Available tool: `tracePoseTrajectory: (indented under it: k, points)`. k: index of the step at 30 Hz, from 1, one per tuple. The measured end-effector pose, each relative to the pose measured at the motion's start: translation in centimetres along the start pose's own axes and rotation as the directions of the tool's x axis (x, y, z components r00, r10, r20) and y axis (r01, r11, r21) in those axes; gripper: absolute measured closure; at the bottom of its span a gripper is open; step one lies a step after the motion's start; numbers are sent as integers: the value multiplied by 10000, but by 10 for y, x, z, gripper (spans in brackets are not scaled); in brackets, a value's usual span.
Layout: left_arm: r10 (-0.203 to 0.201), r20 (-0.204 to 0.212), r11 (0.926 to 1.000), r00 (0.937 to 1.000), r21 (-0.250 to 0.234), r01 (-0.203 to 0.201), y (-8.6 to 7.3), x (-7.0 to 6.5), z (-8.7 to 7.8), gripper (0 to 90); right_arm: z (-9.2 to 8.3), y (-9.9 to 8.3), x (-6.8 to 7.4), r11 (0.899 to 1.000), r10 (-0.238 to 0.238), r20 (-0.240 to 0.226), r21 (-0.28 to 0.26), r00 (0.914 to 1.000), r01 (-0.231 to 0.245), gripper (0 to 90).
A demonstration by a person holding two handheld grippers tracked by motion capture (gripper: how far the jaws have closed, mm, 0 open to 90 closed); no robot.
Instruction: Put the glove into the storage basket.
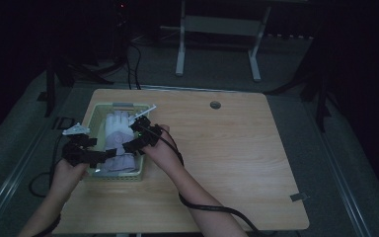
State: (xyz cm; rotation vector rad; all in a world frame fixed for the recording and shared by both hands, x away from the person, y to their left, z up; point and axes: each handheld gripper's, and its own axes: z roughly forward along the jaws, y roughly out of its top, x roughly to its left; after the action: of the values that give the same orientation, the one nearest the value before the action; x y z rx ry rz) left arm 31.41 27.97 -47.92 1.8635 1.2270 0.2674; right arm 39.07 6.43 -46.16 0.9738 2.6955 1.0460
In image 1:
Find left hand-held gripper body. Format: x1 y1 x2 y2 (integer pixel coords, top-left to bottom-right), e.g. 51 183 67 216
61 121 97 168

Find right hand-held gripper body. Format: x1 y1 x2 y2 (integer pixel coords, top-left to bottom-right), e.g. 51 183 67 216
127 104 163 148

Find lilac glove with grey palm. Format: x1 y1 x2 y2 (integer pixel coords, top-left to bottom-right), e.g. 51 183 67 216
102 161 137 175

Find lilac and white glove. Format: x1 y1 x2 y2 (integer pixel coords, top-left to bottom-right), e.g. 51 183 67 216
104 111 136 166

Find pale green plastic basket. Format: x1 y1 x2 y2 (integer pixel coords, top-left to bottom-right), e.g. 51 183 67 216
83 102 152 183

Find person's left hand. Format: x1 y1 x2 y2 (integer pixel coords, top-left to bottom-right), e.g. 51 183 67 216
49 159 90 198

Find person's right hand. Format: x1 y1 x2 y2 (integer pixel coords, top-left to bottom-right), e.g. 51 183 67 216
143 123 185 176

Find black tripod stand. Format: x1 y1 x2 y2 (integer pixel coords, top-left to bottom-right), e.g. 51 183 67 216
38 55 116 119

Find dark device with red light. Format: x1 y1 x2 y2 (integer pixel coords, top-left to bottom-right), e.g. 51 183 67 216
112 0 133 34

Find grey tape piece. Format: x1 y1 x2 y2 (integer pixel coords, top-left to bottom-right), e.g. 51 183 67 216
289 193 310 202

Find black stand with splayed legs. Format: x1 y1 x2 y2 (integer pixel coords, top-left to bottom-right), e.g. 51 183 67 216
265 42 343 133

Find black cable loop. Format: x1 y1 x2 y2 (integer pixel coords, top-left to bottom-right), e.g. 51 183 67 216
28 171 53 199

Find thin black cables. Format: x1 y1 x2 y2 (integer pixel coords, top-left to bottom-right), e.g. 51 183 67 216
124 40 143 91

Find left hand-held gripper cable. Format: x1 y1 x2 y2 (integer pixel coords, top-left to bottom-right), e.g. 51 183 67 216
33 131 65 237

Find hand-held gripper cable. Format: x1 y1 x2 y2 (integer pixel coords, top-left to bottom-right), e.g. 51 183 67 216
33 131 65 237
139 123 277 237

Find right hand-held gripper cable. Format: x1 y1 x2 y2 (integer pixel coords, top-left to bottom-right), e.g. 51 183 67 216
139 123 277 237

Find white metal stand frame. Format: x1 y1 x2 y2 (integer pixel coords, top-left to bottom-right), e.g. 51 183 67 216
159 0 272 83

